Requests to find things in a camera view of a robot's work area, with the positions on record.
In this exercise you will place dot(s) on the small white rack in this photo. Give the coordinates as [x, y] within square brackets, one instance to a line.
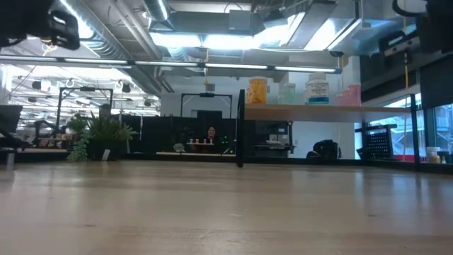
[200, 142]

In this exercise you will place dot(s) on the silver angled ceiling duct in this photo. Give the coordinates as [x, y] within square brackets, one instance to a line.
[318, 28]

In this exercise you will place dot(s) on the white bottle blue label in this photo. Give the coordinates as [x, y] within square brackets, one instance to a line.
[317, 90]

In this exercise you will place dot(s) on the wooden shelf board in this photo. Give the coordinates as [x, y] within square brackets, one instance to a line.
[318, 113]

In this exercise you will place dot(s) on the orange pill bottle white cap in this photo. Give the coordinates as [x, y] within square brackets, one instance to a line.
[257, 91]

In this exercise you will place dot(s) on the bright ceiling light panel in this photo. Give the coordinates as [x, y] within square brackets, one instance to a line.
[212, 42]

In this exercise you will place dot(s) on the black plant pot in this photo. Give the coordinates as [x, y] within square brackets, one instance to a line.
[95, 150]

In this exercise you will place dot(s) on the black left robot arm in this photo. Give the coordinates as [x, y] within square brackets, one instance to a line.
[21, 17]

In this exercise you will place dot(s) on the green artificial plant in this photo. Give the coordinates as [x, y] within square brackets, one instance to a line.
[106, 129]

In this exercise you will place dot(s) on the black shelf side frame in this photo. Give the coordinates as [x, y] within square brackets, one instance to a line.
[241, 141]
[416, 134]

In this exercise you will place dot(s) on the white plant pot label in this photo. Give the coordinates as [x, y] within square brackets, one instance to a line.
[106, 154]

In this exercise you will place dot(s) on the black background cart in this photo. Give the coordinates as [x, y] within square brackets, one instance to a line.
[272, 138]

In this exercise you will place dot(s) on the wooden background table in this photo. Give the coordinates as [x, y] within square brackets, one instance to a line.
[198, 154]

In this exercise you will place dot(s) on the grey ceiling box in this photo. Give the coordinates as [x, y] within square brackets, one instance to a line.
[240, 20]

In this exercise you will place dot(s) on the pink pill vial white cap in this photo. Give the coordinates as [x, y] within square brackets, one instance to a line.
[348, 95]

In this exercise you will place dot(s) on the black perforated metal panel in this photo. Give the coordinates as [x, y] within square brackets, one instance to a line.
[379, 143]

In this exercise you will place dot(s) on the small pale potted plant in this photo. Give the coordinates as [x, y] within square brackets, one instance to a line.
[178, 147]

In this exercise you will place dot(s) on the grey ceiling conduit pipe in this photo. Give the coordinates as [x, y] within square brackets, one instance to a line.
[159, 63]

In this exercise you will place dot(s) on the small white container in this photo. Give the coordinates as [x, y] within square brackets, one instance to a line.
[432, 156]

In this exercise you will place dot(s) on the black aluminium table frame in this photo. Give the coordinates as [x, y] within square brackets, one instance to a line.
[318, 162]

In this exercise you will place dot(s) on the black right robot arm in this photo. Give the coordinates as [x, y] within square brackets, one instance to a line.
[439, 25]

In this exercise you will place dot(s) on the green pill vial white cap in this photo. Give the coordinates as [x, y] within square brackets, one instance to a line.
[289, 95]

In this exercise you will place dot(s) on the black background rig frame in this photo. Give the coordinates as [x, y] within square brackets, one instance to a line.
[86, 89]
[207, 95]

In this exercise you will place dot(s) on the silver ceiling ventilation duct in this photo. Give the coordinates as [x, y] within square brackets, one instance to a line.
[106, 46]

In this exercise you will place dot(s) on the black bag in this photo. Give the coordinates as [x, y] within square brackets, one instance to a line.
[323, 149]

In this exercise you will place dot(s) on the black room divider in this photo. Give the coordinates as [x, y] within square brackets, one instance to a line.
[152, 131]

